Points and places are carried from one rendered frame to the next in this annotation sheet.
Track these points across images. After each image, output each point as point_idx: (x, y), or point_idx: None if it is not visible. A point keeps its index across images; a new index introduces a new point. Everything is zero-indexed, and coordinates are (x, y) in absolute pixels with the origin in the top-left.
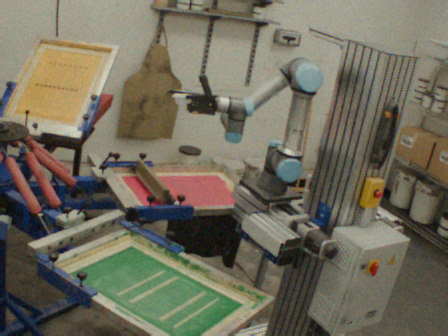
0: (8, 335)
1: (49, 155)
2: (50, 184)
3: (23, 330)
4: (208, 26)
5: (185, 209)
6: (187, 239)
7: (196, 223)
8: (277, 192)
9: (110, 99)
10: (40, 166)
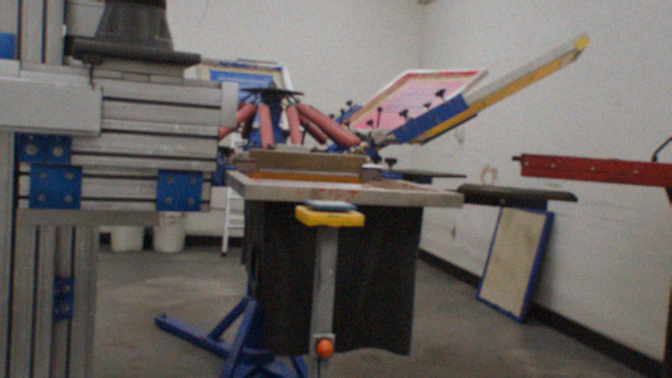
0: (245, 355)
1: (292, 126)
2: (221, 128)
3: (274, 377)
4: None
5: (220, 166)
6: (249, 243)
7: (248, 212)
8: None
9: (659, 166)
10: (237, 114)
